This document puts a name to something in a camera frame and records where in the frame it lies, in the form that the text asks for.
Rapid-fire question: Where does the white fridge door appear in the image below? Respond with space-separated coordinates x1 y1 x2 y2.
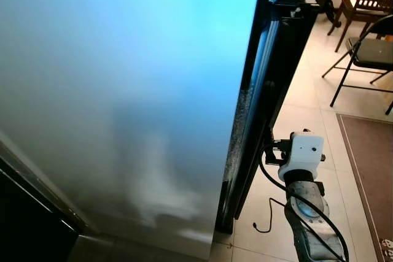
0 0 265 260

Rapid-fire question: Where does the grey speckled fridge panel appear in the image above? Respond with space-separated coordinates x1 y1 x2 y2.
226 87 254 184

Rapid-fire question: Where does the black glossy fridge door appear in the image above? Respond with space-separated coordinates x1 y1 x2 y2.
215 0 321 235

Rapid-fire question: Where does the black folding chair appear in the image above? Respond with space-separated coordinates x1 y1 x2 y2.
322 15 393 116

